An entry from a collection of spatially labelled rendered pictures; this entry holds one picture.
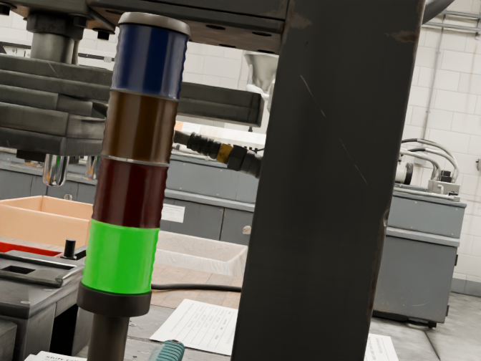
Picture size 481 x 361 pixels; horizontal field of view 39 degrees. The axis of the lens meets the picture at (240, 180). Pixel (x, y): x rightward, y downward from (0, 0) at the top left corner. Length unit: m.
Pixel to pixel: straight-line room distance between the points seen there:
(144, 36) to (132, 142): 0.05
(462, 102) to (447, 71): 0.34
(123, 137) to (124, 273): 0.07
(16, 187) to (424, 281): 3.22
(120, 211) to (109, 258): 0.03
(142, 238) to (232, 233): 4.77
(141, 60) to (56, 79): 0.26
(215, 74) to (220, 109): 6.55
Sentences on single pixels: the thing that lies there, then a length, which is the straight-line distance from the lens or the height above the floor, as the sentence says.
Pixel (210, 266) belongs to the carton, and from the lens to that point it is 2.85.
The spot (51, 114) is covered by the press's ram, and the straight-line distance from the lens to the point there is 0.57.
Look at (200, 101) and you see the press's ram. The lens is 0.58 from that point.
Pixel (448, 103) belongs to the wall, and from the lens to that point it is 7.14.
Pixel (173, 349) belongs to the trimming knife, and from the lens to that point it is 0.70.
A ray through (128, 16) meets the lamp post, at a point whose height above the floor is 1.19.
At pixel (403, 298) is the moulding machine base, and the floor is 0.21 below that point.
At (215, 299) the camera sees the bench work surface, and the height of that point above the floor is 0.90.
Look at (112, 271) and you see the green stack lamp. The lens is 0.36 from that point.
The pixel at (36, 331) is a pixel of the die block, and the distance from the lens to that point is 0.59.
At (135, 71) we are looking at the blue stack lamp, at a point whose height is 1.17.
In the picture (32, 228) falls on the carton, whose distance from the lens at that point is 3.01.
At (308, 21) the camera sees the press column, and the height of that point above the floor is 1.24.
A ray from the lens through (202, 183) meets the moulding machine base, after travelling 5.15.
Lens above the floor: 1.14
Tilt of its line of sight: 3 degrees down
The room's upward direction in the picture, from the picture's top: 9 degrees clockwise
